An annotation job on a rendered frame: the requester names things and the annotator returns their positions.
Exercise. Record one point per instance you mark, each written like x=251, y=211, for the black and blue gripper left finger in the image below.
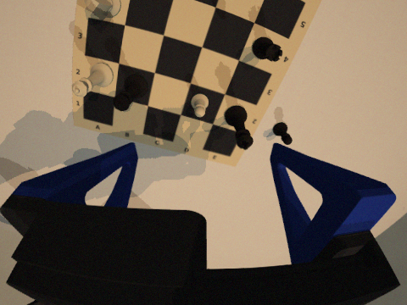
x=71, y=183

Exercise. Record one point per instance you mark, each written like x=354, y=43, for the white pawn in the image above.
x=199, y=102

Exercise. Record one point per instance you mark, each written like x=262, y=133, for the black and cream chessboard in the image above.
x=183, y=48

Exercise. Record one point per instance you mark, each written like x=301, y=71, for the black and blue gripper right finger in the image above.
x=351, y=202

